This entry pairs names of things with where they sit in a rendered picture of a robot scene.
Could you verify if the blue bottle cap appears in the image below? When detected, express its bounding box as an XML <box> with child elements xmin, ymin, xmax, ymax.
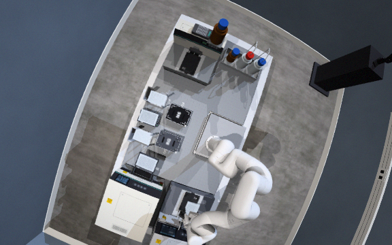
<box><xmin>232</xmin><ymin>48</ymin><xmax>240</xmax><ymax>56</ymax></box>
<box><xmin>258</xmin><ymin>58</ymin><xmax>266</xmax><ymax>66</ymax></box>
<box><xmin>218</xmin><ymin>18</ymin><xmax>229</xmax><ymax>29</ymax></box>

